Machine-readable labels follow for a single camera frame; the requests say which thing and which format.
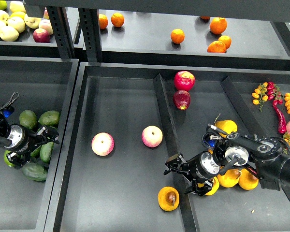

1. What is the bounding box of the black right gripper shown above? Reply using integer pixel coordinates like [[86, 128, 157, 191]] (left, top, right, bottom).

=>
[[163, 151, 220, 196]]

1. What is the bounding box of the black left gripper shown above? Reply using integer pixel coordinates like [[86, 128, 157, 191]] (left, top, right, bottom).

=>
[[5, 124, 60, 167]]

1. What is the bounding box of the dark green avocado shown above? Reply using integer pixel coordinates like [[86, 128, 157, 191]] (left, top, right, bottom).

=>
[[21, 162, 48, 182]]

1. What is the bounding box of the yellow pear brown base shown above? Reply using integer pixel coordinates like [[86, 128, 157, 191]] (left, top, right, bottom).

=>
[[158, 186, 179, 212]]

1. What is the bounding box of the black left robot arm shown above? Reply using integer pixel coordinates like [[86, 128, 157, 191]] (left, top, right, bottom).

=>
[[0, 92, 59, 167]]

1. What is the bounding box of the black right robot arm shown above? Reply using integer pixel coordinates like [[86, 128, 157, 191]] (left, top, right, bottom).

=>
[[164, 124, 290, 196]]

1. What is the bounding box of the green avocado lower right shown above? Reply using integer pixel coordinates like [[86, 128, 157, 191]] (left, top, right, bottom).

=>
[[40, 142, 54, 163]]

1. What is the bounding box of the light green avocado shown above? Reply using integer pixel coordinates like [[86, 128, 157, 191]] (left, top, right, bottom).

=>
[[3, 150, 15, 167]]

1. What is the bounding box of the yellow pear lower left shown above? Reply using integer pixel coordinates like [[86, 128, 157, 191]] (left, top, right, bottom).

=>
[[205, 176, 220, 196]]

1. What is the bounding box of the green avocado top left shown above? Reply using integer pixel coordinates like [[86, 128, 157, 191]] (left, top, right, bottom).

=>
[[19, 110, 37, 130]]

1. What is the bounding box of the green avocado top right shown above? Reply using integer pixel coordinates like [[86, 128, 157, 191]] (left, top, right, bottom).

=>
[[38, 110, 60, 126]]

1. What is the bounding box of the yellow pear centre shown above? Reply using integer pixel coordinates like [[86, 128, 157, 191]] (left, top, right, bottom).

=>
[[217, 169, 242, 188]]

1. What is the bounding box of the yellow pear right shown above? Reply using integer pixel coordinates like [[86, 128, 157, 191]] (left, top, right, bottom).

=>
[[238, 169, 259, 190]]

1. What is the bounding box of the yellow pear with stem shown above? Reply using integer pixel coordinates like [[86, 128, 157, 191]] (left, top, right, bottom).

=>
[[214, 114, 238, 138]]

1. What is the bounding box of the pink apple right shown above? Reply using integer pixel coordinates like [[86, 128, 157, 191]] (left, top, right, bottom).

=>
[[142, 126, 163, 148]]

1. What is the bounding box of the pink apple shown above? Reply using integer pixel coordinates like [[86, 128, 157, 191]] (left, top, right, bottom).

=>
[[91, 132, 115, 156], [142, 126, 163, 148]]

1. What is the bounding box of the black left tray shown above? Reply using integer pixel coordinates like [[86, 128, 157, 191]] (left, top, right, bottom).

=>
[[0, 57, 78, 232]]

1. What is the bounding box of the black tray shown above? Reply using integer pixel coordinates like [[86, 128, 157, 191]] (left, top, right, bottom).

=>
[[0, 57, 78, 232], [44, 62, 290, 232]]

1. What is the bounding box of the pink apple left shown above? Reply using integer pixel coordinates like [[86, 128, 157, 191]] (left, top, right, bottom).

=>
[[91, 132, 115, 156]]

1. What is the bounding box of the dark red apple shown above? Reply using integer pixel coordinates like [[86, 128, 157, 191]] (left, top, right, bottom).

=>
[[173, 90, 191, 110]]

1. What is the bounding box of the black centre tray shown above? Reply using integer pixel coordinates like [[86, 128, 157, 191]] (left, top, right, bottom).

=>
[[44, 62, 290, 232]]

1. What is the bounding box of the bright red apple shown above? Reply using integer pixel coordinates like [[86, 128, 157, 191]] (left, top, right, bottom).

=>
[[174, 71, 195, 91]]

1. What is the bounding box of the red chili pepper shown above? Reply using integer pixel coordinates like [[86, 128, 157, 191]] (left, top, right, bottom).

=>
[[273, 105, 287, 134]]

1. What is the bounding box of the orange cherry tomato bunch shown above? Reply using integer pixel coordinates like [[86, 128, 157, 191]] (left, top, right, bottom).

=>
[[251, 82, 268, 112]]

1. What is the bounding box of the red apple on shelf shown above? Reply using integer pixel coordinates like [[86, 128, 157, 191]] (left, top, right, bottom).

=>
[[33, 28, 51, 43]]

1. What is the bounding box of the pale yellow apple front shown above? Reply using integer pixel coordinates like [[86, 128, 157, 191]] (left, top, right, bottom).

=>
[[0, 26, 19, 42]]

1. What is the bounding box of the red cherry tomato bunch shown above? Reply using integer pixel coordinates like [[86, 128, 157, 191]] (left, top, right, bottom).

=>
[[267, 82, 283, 105]]

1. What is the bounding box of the pink peach on shelf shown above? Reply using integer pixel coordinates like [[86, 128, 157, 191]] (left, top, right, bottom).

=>
[[39, 19, 54, 35]]

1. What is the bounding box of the pale yellow apple stem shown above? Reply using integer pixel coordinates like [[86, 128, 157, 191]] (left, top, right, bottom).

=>
[[24, 14, 42, 29]]

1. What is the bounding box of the pale yellow apple middle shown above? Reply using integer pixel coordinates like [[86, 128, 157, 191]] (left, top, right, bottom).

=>
[[7, 16, 26, 33]]

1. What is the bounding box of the black shelf upright left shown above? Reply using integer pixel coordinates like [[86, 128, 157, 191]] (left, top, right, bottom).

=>
[[46, 6, 75, 59]]

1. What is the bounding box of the black shelf upright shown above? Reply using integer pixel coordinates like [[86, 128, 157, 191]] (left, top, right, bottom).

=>
[[78, 8, 103, 63], [46, 6, 75, 59]]

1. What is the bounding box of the front orange on shelf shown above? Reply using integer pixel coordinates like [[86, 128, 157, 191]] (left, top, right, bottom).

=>
[[207, 41, 227, 53]]

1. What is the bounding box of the black shelf upright right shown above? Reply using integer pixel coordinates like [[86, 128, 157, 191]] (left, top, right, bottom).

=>
[[78, 8, 103, 63]]

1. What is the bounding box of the orange on shelf left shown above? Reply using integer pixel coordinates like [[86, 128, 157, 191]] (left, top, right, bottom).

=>
[[99, 14, 108, 30]]

